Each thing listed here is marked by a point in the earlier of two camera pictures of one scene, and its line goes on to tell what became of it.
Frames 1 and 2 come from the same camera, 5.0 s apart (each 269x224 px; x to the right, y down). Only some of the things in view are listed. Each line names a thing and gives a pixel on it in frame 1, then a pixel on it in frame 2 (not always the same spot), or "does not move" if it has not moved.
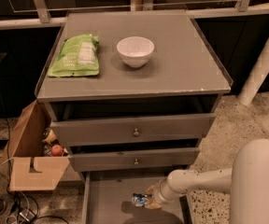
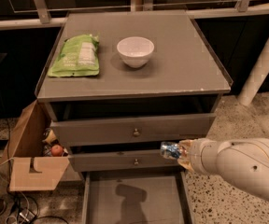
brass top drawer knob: [135, 132] does not move
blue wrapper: [138, 200] → [170, 149]
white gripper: [162, 192] → [197, 156]
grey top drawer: [106, 130] does not move
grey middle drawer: [135, 161] does not move
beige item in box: [50, 137] does not move
